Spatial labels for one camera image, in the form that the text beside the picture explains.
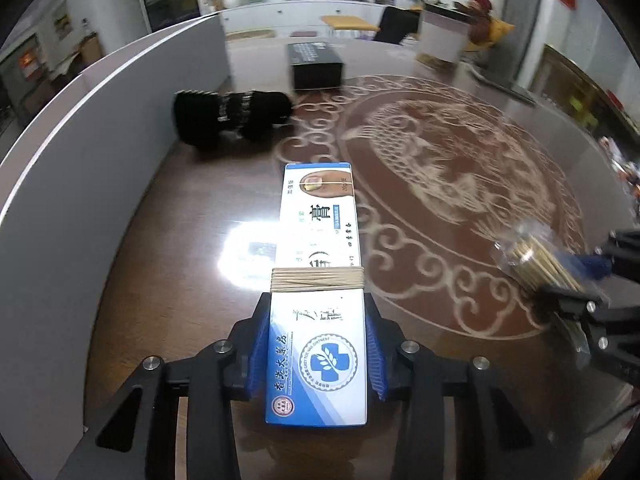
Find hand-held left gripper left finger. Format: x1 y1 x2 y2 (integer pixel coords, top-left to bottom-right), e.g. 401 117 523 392
56 292 273 480

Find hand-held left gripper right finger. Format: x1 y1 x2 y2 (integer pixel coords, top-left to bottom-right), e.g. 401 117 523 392
362 292 568 480

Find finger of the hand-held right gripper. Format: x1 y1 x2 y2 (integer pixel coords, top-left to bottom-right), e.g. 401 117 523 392
532 282 606 321
575 230 640 286

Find bag of cotton swabs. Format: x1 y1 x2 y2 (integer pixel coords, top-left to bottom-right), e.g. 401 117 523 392
490 220 588 296

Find blue white medicine box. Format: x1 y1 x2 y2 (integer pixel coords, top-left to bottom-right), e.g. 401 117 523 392
264 287 369 427

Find beige rubber band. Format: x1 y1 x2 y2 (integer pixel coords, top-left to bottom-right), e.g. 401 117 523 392
270 266 365 292

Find white medicine box nail print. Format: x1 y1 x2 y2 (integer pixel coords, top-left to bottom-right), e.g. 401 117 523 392
282 161 357 273

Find long white cardboard box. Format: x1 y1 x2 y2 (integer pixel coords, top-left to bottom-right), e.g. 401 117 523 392
0 12 232 413

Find pile of assorted small items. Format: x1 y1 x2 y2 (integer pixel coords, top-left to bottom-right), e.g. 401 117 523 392
597 135 640 211

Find black hair scrunchie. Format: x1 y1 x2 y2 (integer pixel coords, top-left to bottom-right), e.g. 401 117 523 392
172 89 297 151

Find yellow lounge chair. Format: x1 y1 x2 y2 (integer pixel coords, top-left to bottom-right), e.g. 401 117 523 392
465 15 516 53

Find clear jar with black lid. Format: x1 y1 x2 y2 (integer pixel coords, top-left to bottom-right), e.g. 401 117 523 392
416 2 473 68

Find black rectangular box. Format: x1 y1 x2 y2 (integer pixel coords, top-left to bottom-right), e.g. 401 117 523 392
286 40 346 92

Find yellow stool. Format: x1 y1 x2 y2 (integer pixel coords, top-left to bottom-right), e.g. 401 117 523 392
320 15 381 38

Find white television cabinet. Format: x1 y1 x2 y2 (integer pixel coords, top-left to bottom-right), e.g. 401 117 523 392
220 0 391 38

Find red door poster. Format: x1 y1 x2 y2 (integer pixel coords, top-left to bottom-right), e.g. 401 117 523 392
17 50 41 78

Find framed wall painting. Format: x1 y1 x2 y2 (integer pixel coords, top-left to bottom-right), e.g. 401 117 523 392
50 0 71 41

